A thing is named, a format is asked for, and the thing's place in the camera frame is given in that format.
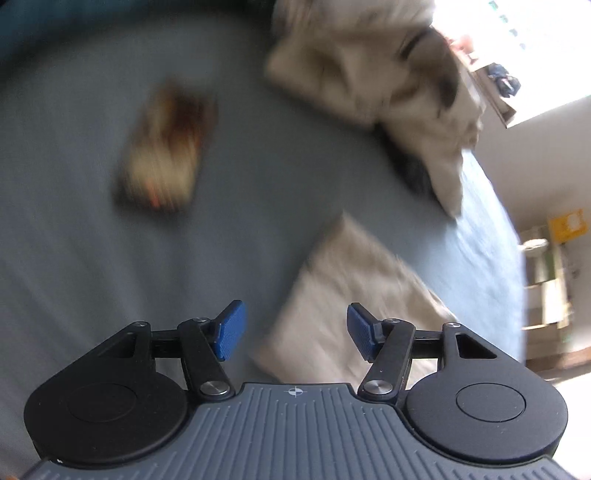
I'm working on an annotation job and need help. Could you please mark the dark blue clothes bundle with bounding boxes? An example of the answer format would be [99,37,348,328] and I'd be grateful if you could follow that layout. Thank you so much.
[487,62,522,97]

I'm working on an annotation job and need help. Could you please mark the yellow box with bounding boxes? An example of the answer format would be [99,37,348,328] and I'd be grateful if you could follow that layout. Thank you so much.
[547,209,586,245]

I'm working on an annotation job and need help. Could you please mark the cream desk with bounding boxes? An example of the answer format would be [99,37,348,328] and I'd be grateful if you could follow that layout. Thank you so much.
[519,224,591,370]

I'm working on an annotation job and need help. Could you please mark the crumpled beige clothes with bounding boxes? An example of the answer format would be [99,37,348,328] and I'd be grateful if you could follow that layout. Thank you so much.
[264,0,490,220]

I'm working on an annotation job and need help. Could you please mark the barred window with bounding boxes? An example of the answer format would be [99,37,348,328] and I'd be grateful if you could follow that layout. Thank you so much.
[431,0,591,125]

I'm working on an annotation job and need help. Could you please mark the beige pants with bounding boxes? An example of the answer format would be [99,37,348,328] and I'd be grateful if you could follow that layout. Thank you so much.
[249,212,462,386]

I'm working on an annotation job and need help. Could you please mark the blue-grey bed blanket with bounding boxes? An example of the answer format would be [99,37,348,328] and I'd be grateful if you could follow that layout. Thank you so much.
[0,9,529,472]

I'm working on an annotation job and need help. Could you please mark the cardboard box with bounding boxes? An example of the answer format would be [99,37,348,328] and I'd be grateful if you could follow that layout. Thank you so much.
[466,60,522,130]

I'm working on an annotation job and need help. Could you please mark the black smartphone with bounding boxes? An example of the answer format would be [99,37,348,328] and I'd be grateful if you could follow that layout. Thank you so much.
[113,80,220,215]

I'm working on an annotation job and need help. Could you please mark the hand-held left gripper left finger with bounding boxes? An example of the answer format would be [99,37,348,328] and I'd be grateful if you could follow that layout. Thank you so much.
[99,300,247,401]

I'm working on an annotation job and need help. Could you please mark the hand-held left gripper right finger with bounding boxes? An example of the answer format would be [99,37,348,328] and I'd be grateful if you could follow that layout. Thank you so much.
[346,302,497,402]

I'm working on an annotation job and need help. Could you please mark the teal pillow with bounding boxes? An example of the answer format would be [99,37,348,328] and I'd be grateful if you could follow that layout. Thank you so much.
[0,0,273,61]

